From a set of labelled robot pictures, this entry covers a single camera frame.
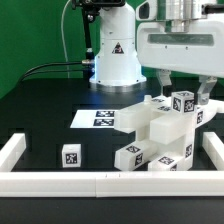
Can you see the white chair seat block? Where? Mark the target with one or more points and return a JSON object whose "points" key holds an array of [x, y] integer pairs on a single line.
{"points": [[183, 146]]}

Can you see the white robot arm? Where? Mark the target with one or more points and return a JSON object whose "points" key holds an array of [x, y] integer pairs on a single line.
{"points": [[117, 66]]}

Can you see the white tagged cube nut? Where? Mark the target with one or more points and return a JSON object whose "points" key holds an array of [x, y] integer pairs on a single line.
{"points": [[71, 155]]}

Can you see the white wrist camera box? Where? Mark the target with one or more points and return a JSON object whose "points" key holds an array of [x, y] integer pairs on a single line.
{"points": [[147, 11]]}

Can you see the white marker sheet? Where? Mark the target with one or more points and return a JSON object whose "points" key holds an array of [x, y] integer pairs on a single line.
{"points": [[93, 119]]}

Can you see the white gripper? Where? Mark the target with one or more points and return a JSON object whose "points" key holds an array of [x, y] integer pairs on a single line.
{"points": [[199, 51]]}

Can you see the white U-shaped boundary frame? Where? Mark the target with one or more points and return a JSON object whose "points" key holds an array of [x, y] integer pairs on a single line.
{"points": [[100, 184]]}

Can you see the white long chair bar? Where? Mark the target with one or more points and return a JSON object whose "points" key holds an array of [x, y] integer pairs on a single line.
{"points": [[170, 127]]}

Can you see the white tagged cube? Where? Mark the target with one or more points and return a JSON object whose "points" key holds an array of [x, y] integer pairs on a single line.
{"points": [[182, 102]]}

